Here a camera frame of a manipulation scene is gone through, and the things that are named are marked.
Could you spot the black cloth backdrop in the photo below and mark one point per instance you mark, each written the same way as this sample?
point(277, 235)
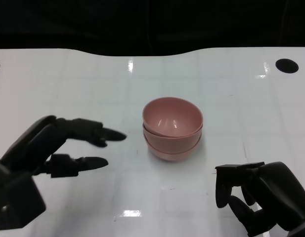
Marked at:
point(152, 24)

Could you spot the pink plastic bowl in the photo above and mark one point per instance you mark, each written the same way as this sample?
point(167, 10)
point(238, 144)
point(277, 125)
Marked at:
point(172, 156)
point(172, 144)
point(172, 116)

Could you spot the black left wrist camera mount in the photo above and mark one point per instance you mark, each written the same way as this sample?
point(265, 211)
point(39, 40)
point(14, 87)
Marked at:
point(16, 200)

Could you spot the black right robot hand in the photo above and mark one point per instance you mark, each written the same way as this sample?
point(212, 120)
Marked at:
point(273, 190)

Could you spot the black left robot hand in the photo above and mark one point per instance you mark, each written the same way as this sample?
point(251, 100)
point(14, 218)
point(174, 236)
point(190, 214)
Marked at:
point(36, 145)

